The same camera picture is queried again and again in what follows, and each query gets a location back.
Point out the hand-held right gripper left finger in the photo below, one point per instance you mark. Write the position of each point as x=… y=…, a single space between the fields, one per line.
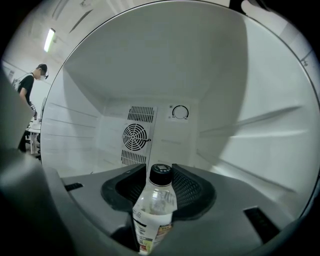
x=100 y=200

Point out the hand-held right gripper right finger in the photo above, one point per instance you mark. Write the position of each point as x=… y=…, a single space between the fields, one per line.
x=225 y=220

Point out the clear plastic bottle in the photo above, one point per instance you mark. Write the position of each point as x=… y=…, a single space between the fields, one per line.
x=155 y=205

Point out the black mini fridge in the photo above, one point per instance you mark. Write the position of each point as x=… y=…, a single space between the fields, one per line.
x=175 y=62

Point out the long ceiling light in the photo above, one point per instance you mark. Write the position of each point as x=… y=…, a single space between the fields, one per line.
x=49 y=40

